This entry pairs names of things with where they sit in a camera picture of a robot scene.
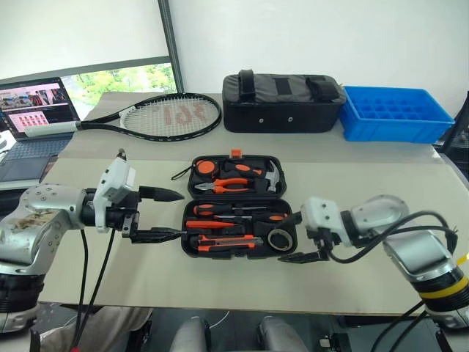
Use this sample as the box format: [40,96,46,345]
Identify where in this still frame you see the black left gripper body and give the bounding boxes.
[106,190,142,240]

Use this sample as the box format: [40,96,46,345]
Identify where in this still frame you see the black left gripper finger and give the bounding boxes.
[129,226,186,245]
[138,186,185,203]

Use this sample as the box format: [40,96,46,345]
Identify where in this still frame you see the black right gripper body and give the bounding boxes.
[305,227,336,258]

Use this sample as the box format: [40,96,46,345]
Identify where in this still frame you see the slim black orange screwdriver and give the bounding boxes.
[215,211,289,224]

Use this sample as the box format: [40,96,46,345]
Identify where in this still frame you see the black electrical tape roll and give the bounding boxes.
[265,227,295,253]

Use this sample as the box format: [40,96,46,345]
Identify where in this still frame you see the orange handled pointed tool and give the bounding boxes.
[185,219,245,232]

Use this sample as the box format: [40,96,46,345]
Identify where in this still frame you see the orange utility knife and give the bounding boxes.
[196,235,264,254]

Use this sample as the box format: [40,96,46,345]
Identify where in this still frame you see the black plastic tool case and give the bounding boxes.
[181,148,298,260]

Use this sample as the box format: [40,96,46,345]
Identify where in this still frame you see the steel claw hammer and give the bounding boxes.
[251,160,284,194]

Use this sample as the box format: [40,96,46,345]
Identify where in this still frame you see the orange black tape measure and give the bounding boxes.
[171,158,218,181]

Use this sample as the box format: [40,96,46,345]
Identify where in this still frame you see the stubby black orange screwdriver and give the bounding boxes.
[222,161,265,177]

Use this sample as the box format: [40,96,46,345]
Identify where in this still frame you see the grey rounded leg cover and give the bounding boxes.
[171,316,214,352]
[257,315,309,352]

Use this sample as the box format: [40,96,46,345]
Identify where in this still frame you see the black white tennis racket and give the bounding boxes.
[24,92,223,142]

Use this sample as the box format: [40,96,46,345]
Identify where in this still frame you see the beige cloth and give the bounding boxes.
[35,305,155,352]

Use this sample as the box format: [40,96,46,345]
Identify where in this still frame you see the black grey fabric bag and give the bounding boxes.
[221,67,349,134]

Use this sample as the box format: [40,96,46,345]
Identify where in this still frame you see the black flat box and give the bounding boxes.
[0,186,27,218]

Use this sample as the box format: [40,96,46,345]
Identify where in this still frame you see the yellow tape band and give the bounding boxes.
[417,276,469,302]

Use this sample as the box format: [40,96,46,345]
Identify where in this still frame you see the blue plastic divided crate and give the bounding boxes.
[337,85,457,144]

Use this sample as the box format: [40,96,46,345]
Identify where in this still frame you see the open grey laptop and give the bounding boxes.
[0,76,83,183]

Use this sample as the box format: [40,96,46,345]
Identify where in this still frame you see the white roller blind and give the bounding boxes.
[0,0,171,81]

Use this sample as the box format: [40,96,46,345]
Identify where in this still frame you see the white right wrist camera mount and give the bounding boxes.
[300,196,353,249]

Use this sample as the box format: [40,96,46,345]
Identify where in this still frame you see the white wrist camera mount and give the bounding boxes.
[300,196,353,249]
[92,147,138,234]

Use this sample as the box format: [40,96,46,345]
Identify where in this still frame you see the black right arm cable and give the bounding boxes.
[369,210,459,352]
[324,225,455,352]

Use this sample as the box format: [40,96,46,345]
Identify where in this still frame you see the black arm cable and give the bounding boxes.
[75,230,118,349]
[74,227,89,349]
[369,210,459,352]
[324,225,455,352]

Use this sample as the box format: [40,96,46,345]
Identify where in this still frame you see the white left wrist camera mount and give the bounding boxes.
[92,147,138,234]

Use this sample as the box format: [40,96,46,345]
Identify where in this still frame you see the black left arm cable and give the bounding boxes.
[74,227,89,349]
[75,230,118,349]

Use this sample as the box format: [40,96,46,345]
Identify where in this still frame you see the orange handled pliers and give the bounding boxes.
[193,177,253,194]

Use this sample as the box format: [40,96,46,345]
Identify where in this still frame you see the thin white wire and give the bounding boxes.
[207,309,232,331]

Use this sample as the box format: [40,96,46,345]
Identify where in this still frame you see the grey window frame post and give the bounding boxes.
[157,0,188,94]

